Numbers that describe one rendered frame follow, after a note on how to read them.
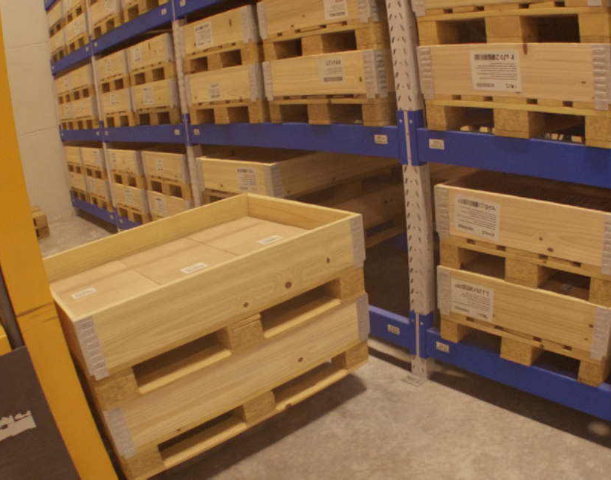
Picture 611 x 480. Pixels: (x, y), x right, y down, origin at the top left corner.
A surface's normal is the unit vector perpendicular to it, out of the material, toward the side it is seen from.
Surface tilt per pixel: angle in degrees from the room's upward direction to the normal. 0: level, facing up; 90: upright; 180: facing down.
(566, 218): 90
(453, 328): 90
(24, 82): 90
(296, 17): 90
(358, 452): 0
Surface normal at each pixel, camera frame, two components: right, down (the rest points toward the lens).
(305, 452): -0.11, -0.94
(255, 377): 0.65, 0.18
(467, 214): -0.73, 0.29
